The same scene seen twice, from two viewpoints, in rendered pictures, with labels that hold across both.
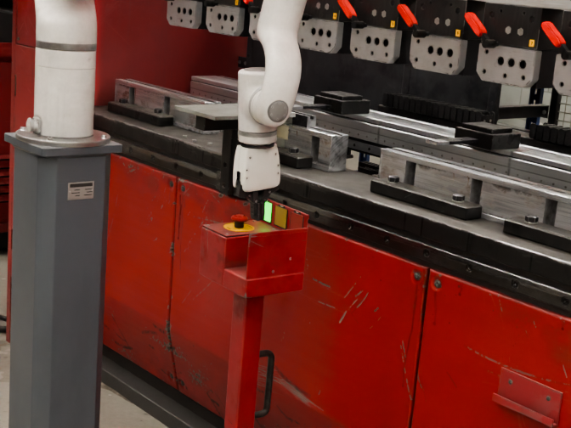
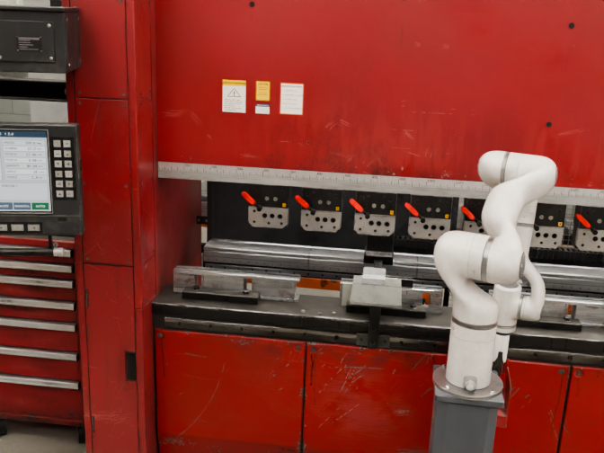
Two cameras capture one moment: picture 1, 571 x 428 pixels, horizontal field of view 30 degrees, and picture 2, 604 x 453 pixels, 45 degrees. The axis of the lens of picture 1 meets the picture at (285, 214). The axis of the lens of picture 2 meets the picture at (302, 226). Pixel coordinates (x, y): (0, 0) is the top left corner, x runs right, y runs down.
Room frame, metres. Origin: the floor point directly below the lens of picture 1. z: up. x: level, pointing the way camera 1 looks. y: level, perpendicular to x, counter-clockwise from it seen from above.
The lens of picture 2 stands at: (1.15, 2.02, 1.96)
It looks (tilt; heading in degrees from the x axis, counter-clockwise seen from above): 17 degrees down; 317
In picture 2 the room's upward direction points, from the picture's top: 2 degrees clockwise
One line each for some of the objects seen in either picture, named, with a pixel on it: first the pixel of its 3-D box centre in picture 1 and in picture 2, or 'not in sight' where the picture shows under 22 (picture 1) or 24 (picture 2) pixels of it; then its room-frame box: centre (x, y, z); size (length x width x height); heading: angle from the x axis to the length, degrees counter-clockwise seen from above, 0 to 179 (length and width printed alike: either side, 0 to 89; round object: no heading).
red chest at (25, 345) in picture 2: not in sight; (54, 324); (4.23, 0.76, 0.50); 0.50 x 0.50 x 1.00; 41
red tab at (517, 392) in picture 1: (526, 397); not in sight; (1.99, -0.51, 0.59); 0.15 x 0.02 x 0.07; 41
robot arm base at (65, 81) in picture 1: (65, 93); (470, 351); (2.15, 0.47, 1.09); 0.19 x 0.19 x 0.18
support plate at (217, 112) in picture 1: (235, 111); (376, 290); (2.78, 0.15, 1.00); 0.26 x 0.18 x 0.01; 131
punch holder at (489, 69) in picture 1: (519, 44); (597, 226); (2.29, -0.46, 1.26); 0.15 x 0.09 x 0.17; 41
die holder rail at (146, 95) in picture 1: (165, 104); (236, 283); (3.29, 0.40, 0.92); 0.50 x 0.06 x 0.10; 41
